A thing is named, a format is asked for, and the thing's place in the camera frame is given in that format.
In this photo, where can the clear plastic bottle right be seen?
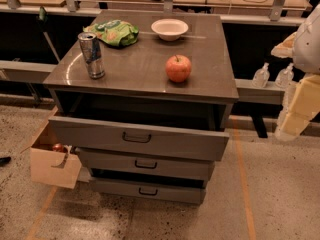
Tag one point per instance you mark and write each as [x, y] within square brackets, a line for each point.
[285, 76]

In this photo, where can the clear plastic bottle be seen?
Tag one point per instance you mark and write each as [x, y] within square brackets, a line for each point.
[261, 76]
[285, 76]

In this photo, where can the cardboard box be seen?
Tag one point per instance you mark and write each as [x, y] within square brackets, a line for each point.
[47, 166]

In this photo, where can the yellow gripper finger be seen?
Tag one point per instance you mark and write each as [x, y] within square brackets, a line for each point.
[301, 103]
[285, 48]

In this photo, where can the red object in box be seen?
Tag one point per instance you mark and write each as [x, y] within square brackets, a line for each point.
[58, 147]

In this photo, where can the white paper bowl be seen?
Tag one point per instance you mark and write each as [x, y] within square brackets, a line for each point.
[169, 29]

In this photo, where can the red apple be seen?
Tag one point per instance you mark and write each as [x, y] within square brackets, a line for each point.
[178, 68]

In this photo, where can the green chip bag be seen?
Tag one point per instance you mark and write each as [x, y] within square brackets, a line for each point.
[115, 33]

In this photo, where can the top grey drawer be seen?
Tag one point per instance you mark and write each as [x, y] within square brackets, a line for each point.
[140, 139]

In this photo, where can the middle grey drawer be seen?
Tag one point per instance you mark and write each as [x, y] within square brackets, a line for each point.
[158, 166]

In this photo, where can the clear plastic bottle left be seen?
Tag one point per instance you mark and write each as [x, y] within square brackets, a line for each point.
[261, 76]

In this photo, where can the grey drawer cabinet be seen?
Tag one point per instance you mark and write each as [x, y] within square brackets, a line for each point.
[135, 88]

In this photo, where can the grey drawer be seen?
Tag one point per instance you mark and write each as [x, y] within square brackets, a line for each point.
[140, 139]
[158, 166]
[149, 191]

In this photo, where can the silver blue drink can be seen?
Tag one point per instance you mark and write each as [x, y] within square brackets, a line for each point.
[91, 52]

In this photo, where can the black shoe tip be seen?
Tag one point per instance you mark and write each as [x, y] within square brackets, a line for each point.
[4, 161]

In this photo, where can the bottom grey drawer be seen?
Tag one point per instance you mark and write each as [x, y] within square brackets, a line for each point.
[149, 191]

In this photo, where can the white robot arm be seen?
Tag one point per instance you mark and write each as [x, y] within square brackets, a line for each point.
[306, 49]

